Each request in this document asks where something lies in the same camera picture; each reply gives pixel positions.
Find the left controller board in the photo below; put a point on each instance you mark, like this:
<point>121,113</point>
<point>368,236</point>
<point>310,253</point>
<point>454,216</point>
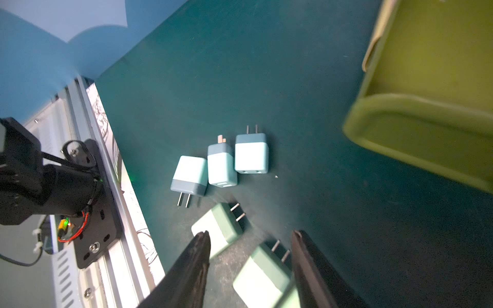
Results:
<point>65,227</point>

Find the light green plug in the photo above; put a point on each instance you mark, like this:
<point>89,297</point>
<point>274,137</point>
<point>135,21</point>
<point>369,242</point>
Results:
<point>265,280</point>
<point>223,227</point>

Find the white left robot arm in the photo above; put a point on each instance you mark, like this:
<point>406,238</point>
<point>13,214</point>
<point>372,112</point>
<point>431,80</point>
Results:
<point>34,182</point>

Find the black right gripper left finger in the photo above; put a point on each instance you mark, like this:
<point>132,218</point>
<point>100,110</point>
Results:
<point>184,284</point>

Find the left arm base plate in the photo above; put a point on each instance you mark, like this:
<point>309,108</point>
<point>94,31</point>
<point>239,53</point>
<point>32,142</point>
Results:
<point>103,224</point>

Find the aluminium frame rail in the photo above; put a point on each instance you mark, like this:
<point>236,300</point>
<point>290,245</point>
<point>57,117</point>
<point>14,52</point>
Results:
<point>113,263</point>

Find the green drawer cabinet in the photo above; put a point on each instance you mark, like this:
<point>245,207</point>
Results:
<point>426,97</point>

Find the teal plug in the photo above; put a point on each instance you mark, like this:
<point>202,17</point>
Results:
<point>190,178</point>
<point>251,152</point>
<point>220,163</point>

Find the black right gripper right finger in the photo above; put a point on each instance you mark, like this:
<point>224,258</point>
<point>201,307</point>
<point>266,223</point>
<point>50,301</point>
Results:
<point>318,283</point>

